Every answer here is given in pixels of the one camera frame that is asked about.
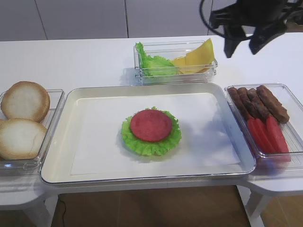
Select brown meat patty far left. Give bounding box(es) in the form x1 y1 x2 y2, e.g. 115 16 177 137
227 87 253 121

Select bun half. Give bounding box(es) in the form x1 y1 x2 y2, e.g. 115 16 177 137
0 81 50 122
0 119 47 160

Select brown meat patty far right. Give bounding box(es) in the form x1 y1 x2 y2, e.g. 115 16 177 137
256 85 290 123

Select front right bun half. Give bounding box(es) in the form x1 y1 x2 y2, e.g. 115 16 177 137
0 119 47 160

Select clear lettuce cheese container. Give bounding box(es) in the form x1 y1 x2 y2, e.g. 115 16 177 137
134 40 218 85

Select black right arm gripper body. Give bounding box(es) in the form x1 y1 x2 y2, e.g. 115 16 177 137
210 0 287 31

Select clear meat tomato container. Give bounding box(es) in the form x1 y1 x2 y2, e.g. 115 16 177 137
225 83 303 167

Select white serving tray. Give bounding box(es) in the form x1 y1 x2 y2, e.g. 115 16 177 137
40 83 256 185

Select back bun half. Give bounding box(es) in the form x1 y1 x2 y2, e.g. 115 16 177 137
0 81 50 122

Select black floor cable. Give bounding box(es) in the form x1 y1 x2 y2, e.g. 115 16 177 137
58 200 67 227

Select white paper tray liner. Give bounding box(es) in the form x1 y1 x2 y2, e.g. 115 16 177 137
71 93 241 179

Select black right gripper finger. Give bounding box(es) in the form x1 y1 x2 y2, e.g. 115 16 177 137
249 22 287 55
223 25 246 58

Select flat yellow cheese slices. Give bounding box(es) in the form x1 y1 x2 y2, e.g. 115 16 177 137
171 57 212 74

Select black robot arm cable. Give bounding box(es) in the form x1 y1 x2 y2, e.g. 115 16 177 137
199 0 254 39

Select brown meat patty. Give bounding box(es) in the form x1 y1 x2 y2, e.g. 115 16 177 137
227 87 253 121
256 85 290 123
238 87 261 119
247 88 271 121

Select green lettuce leaf in container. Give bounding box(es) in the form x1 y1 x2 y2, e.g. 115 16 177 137
135 42 178 77

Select clear plastic bun container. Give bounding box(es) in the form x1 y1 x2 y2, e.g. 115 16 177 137
0 89 65 176

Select green lettuce leaf on tray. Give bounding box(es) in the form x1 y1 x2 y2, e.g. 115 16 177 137
121 106 183 157

